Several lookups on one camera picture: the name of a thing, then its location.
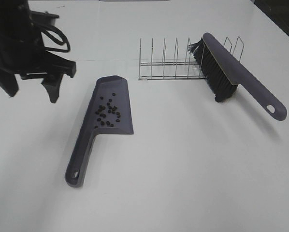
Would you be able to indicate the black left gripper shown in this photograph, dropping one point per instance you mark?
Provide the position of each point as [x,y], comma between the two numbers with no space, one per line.
[32,61]

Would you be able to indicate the purple dustpan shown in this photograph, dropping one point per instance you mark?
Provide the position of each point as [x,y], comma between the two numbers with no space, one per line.
[76,169]

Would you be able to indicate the pile of coffee beans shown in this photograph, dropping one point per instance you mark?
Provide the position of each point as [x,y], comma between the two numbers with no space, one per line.
[107,112]

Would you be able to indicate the purple hand brush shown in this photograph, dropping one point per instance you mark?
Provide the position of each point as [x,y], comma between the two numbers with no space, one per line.
[224,73]

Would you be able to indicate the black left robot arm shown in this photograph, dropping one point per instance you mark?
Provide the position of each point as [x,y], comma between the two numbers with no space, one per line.
[28,41]

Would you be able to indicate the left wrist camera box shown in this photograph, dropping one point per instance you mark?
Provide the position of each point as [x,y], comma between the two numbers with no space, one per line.
[44,17]

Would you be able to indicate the metal wire rack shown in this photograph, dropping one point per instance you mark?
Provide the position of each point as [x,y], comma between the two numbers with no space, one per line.
[164,64]

